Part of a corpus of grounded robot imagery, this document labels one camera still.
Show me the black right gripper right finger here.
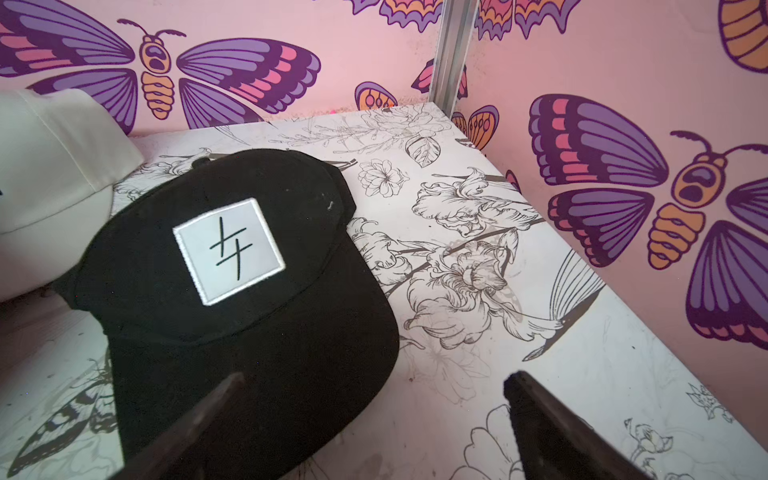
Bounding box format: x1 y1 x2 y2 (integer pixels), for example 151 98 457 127
503 371 647 480

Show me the aluminium corner post right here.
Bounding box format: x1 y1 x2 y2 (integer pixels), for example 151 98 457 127
428 0 479 117

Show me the black cap with white patch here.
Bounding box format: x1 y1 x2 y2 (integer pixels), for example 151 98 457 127
53 149 399 479

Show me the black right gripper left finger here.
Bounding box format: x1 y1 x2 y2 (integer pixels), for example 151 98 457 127
112 372 246 480

